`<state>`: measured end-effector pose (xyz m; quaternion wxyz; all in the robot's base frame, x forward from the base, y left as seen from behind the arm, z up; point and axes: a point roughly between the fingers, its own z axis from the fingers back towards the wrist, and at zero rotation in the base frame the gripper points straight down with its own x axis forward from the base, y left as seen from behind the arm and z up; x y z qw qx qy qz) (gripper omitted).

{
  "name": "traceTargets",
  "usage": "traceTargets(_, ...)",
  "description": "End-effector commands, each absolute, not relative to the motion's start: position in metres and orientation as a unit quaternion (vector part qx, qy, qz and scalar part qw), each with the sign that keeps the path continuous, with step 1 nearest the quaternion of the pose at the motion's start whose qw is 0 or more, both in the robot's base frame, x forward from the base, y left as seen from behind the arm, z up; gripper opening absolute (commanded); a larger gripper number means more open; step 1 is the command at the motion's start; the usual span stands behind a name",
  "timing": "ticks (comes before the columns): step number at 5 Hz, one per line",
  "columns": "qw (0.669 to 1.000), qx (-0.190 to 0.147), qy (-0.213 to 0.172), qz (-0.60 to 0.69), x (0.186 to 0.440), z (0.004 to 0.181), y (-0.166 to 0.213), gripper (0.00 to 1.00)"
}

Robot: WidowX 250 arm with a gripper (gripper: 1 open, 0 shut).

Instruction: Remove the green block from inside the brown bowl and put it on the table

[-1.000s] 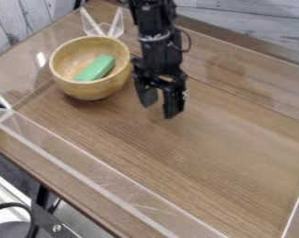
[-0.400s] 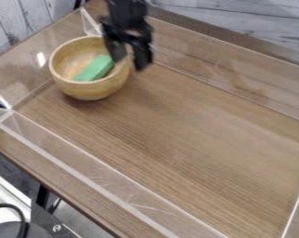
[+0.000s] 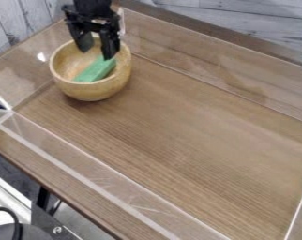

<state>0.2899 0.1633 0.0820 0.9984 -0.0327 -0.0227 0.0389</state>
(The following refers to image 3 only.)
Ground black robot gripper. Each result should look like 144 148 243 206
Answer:
61 0 120 60

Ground green rectangular block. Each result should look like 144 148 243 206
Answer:
73 55 116 83

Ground brown wooden bowl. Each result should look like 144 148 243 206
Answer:
49 37 132 101

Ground clear acrylic tray walls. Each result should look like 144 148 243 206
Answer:
0 0 302 240

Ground black table leg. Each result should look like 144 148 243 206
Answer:
36 187 50 210

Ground dark metal floor bracket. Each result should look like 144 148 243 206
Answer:
30 204 82 240

